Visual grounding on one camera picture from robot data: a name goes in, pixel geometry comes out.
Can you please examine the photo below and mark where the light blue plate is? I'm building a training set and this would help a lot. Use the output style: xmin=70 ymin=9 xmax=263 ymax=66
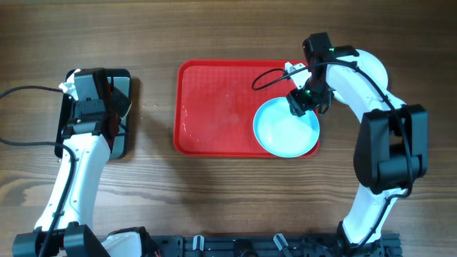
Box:
xmin=253 ymin=97 xmax=320 ymax=158

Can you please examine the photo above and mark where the red plastic serving tray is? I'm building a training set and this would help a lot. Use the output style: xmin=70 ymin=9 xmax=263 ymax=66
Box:
xmin=174 ymin=59 xmax=294 ymax=158

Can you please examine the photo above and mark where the white round plate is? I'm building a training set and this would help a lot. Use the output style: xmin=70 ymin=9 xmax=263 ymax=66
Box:
xmin=326 ymin=49 xmax=388 ymax=103

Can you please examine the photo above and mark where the right black camera cable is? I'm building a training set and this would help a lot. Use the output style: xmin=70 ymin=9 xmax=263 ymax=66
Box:
xmin=251 ymin=61 xmax=415 ymax=251

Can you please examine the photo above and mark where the green and yellow sponge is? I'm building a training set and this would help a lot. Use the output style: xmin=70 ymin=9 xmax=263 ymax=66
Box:
xmin=119 ymin=101 xmax=132 ymax=119

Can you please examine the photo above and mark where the left black camera cable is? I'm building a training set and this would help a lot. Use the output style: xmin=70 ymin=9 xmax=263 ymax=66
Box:
xmin=0 ymin=85 xmax=79 ymax=257

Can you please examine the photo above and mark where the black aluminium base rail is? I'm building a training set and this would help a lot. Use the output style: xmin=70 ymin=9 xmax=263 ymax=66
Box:
xmin=142 ymin=232 xmax=403 ymax=257

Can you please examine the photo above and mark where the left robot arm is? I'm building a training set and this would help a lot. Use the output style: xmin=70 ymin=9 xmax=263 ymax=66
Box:
xmin=12 ymin=68 xmax=161 ymax=256

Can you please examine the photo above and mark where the black rectangular metal tray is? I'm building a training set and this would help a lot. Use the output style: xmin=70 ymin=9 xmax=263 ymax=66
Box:
xmin=56 ymin=68 xmax=132 ymax=160

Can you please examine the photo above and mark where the black camera cable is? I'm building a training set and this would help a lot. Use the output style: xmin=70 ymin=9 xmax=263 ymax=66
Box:
xmin=0 ymin=85 xmax=79 ymax=257
xmin=251 ymin=61 xmax=415 ymax=251

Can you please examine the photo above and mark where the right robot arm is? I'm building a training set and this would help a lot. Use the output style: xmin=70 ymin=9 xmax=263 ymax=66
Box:
xmin=286 ymin=32 xmax=428 ymax=256

